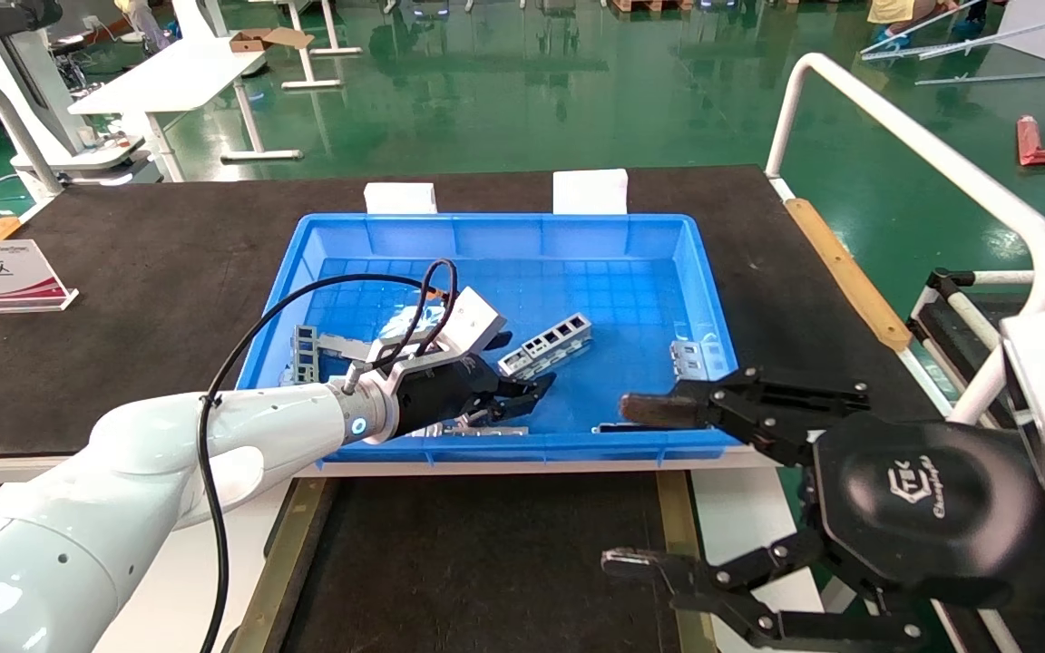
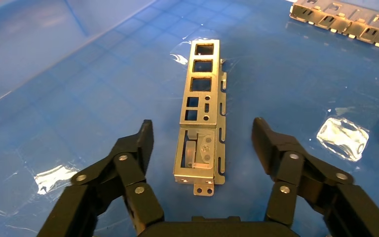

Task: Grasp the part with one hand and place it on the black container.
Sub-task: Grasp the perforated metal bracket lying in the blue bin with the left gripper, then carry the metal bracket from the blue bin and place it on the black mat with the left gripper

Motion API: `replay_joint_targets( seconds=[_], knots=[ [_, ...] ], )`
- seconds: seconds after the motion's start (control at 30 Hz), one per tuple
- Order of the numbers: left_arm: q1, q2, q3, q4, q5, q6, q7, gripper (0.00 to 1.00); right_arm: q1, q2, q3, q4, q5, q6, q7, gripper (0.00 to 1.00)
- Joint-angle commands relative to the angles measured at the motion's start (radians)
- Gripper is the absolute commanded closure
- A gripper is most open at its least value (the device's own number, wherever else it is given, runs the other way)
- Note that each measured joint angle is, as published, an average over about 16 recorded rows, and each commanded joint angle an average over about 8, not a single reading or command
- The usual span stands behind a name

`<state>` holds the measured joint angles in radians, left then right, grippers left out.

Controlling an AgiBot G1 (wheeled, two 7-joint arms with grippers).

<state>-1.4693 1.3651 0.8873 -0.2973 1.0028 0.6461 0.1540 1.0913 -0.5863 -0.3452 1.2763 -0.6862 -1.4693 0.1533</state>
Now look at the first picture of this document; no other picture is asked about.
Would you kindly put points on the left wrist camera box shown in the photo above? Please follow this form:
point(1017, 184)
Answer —
point(473, 317)

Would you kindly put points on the grey curved tube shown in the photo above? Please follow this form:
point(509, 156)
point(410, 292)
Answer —
point(31, 150)

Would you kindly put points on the white work table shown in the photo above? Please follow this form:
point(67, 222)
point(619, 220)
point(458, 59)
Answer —
point(178, 77)

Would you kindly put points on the white machine column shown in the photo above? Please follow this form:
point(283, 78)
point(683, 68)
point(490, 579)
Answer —
point(37, 91)

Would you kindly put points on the flat grey metal bracket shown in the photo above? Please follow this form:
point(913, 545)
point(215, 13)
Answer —
point(341, 346)

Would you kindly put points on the white table leg frame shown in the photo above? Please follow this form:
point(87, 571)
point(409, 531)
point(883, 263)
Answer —
point(309, 83)

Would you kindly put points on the open cardboard box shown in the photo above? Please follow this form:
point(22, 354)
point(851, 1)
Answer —
point(255, 40)

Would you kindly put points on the small folded metal bracket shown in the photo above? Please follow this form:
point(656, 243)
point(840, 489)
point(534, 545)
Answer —
point(691, 360)

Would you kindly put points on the person in yellow clothes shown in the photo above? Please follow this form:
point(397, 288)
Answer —
point(890, 11)

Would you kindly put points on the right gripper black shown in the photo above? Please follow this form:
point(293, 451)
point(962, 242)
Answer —
point(926, 512)

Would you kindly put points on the metal bracket with square holes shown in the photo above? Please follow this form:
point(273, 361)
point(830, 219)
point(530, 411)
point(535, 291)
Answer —
point(551, 349)

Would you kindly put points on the dark flat metal strip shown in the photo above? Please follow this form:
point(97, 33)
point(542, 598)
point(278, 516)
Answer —
point(609, 427)

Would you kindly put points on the white machine base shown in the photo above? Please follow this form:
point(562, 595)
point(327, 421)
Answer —
point(96, 159)

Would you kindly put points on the long thin metal bracket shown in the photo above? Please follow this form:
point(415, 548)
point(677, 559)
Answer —
point(495, 432)

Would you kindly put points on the white tube rail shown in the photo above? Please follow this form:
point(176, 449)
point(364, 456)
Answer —
point(894, 127)

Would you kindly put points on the blue plastic bin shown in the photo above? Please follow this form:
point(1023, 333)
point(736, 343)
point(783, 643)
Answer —
point(577, 272)

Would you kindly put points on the white and red sign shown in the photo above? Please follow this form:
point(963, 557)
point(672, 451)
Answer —
point(1, 277)

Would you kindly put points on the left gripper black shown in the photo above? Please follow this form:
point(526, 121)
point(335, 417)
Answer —
point(441, 394)

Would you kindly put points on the white frame rail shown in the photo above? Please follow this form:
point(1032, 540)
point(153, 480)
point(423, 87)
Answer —
point(940, 326)

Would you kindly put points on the long wooden edge strip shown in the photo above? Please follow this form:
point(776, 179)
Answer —
point(849, 277)

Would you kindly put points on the upright metal ladder bracket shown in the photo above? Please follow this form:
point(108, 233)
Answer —
point(296, 354)

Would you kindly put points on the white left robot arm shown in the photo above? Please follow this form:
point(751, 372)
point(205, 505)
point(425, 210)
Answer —
point(123, 453)

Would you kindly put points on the white foam block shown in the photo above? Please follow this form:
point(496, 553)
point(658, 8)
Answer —
point(590, 192)
point(400, 199)

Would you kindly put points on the aluminium profile bar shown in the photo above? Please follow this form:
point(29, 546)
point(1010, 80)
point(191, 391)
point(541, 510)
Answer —
point(958, 39)

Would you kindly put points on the person in beige clothes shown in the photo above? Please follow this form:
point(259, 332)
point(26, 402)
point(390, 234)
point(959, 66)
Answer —
point(137, 14)

